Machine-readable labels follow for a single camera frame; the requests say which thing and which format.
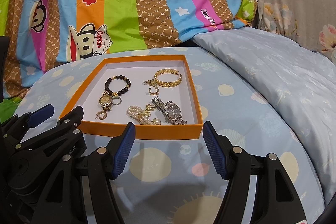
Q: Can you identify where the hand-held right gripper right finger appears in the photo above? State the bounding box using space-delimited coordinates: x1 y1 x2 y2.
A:
202 121 305 224

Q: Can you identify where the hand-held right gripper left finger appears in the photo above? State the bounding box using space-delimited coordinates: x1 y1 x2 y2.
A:
34 122 136 224

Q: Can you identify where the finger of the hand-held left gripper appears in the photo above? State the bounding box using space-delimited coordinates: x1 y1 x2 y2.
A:
13 106 85 159
1 105 55 142

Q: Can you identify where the gold wristwatch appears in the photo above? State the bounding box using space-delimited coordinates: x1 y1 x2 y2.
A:
98 90 114 112

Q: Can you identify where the white pearl bracelet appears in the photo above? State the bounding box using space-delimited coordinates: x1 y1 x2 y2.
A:
127 105 154 125

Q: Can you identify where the orange cardboard box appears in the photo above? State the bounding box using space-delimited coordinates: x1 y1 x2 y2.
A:
59 55 203 140

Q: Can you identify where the silver metal wristwatch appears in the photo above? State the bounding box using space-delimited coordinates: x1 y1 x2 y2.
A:
152 96 187 125

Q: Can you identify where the gold woven bangle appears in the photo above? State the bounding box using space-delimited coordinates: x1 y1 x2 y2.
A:
154 69 183 88

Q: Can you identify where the pale blue quilt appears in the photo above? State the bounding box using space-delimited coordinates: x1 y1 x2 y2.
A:
193 27 336 211

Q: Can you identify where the striped monkey printed blanket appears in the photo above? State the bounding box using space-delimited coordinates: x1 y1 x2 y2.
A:
0 0 260 115

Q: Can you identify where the black bead bracelet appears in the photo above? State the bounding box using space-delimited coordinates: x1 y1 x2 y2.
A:
104 75 132 96

